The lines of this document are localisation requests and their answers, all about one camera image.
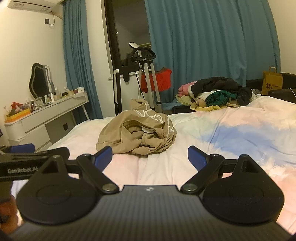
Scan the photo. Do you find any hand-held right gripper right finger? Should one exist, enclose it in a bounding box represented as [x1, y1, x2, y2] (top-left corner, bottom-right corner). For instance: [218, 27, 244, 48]
[180, 146, 257, 194]

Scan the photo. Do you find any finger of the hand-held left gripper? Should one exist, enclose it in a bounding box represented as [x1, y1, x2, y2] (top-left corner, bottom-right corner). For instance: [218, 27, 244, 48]
[0, 144, 36, 154]

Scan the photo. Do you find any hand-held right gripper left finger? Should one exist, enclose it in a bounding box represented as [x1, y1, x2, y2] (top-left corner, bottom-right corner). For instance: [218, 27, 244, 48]
[43, 146, 120, 194]

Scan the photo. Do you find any tan printed t-shirt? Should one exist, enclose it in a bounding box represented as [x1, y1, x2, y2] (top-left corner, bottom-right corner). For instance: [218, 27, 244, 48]
[96, 98, 177, 158]

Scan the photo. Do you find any pile of clothes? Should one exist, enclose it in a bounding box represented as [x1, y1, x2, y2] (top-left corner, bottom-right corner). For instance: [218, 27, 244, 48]
[176, 77, 257, 110]

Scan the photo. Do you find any person's left hand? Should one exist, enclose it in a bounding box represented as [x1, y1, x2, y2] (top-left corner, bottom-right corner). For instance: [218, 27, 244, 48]
[0, 195, 22, 233]

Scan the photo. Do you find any white dressing table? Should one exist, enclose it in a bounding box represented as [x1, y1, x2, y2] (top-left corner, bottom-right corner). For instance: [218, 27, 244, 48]
[4, 91, 90, 151]

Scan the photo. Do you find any yellow organizer tray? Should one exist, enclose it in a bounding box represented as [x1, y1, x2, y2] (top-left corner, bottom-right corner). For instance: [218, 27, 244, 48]
[5, 108, 31, 122]

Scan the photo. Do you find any pastel tie-dye blanket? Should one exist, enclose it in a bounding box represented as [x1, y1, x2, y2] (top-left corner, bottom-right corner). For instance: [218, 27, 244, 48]
[11, 95, 296, 232]

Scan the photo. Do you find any group of cosmetic bottles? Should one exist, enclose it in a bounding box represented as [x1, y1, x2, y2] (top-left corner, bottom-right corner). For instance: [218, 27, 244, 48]
[30, 87, 70, 106]

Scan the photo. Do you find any wavy framed mirror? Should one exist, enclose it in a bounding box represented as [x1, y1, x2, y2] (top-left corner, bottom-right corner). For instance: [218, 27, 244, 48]
[29, 62, 55, 99]

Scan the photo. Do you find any red cloth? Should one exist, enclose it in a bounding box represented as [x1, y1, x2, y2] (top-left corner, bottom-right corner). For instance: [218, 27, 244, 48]
[141, 68, 172, 92]

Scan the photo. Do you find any silver exercise machine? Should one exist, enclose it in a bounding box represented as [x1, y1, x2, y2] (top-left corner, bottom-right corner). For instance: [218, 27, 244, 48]
[113, 42, 162, 116]

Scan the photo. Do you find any narrow blue curtain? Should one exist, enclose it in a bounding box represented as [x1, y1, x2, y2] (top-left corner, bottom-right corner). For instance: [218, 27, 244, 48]
[62, 0, 103, 121]

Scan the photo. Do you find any brown paper bag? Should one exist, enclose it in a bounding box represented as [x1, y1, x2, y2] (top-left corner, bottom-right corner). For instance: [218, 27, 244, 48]
[261, 66, 284, 95]

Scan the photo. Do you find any black sofa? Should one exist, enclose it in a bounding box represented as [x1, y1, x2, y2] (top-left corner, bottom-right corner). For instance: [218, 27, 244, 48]
[246, 72, 296, 103]

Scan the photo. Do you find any wide blue curtain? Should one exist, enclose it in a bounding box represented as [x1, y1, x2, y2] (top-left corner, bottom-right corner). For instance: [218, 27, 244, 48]
[144, 0, 281, 109]

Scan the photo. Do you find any white air conditioner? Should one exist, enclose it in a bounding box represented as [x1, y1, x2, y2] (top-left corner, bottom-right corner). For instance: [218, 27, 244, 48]
[6, 0, 63, 11]

